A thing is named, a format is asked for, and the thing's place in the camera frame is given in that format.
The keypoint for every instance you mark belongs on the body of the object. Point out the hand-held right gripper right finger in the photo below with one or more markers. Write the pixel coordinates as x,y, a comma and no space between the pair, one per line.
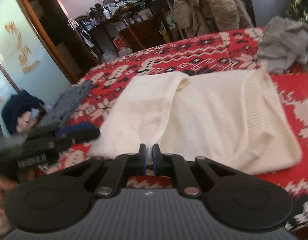
155,160

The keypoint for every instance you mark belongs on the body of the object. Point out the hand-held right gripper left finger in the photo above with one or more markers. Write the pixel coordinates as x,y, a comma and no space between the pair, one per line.
143,160

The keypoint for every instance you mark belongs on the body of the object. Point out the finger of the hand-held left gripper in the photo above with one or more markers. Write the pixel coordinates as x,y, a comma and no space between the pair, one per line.
81,133

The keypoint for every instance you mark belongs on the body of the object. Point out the cream knit striped vest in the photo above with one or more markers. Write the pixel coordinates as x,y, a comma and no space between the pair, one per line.
206,120

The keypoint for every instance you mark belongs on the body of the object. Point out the blue denim jeans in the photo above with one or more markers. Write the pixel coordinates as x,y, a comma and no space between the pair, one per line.
66,102

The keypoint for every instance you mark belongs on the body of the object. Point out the navy cloth pile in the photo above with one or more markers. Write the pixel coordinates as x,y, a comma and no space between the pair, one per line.
19,105

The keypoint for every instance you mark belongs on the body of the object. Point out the white plastic bag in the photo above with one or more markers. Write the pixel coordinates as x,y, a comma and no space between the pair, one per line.
109,55

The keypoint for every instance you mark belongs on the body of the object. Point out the red printed carton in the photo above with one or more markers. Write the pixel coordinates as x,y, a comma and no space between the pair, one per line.
118,43

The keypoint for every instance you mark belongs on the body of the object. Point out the frosted glass door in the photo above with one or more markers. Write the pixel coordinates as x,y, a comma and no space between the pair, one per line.
19,42

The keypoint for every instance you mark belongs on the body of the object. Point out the red broom stick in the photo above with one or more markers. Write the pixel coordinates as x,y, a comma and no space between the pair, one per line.
132,33

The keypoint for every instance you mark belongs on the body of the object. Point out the brown wooden dresser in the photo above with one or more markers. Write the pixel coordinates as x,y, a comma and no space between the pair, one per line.
149,33

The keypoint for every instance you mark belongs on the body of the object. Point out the red printed blanket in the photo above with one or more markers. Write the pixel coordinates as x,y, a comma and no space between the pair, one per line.
194,45

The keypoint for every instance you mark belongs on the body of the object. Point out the yellow carton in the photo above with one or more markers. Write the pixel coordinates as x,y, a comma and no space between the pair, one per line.
164,33

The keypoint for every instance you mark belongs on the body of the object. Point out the shelf of assorted items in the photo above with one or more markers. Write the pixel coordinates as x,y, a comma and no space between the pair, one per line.
119,0

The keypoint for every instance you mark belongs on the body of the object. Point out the black shelf rack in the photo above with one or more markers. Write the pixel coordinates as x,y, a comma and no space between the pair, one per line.
156,7

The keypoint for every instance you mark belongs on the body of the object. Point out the beige jacket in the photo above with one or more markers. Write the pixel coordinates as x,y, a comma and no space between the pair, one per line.
209,7

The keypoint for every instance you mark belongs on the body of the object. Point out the grey sweatshirt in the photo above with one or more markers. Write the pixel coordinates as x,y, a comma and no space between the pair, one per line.
283,45

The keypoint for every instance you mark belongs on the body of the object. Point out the silver refrigerator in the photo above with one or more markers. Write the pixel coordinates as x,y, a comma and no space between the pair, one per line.
266,0

